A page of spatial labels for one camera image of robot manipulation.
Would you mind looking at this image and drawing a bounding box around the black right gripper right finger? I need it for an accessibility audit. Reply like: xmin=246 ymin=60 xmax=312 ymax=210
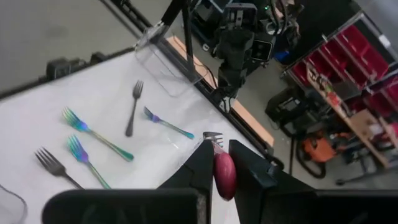
xmin=228 ymin=139 xmax=398 ymax=224

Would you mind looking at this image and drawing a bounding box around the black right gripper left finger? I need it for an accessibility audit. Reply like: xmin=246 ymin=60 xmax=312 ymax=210
xmin=41 ymin=139 xmax=215 ymax=224

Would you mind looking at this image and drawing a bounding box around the pink-handled silver fork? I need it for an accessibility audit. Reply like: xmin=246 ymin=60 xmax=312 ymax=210
xmin=201 ymin=131 xmax=238 ymax=202

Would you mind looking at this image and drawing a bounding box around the orange vacuum cleaner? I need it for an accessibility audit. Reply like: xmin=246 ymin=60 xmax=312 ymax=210
xmin=294 ymin=129 xmax=340 ymax=180

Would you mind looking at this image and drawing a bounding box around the iridescent rainbow fork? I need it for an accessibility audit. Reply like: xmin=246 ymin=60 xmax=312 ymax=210
xmin=143 ymin=106 xmax=196 ymax=140
xmin=62 ymin=106 xmax=135 ymax=163
xmin=67 ymin=134 xmax=112 ymax=190

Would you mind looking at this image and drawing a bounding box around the wooden table board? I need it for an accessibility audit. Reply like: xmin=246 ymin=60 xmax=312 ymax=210
xmin=166 ymin=35 xmax=275 ymax=147

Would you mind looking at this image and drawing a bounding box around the black equipment bag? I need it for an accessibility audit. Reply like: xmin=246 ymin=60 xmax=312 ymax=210
xmin=265 ymin=86 xmax=310 ymax=138

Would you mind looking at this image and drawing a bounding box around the clear plastic bin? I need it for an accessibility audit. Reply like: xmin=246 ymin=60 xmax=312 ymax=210
xmin=0 ymin=182 xmax=29 ymax=224
xmin=134 ymin=24 xmax=203 ymax=98

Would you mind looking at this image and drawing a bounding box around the red storage bin shelf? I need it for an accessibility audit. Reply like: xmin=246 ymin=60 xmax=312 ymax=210
xmin=285 ymin=11 xmax=398 ymax=170

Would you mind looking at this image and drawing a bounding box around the black table-level camera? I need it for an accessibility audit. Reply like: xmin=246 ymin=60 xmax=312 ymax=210
xmin=45 ymin=51 xmax=108 ymax=82

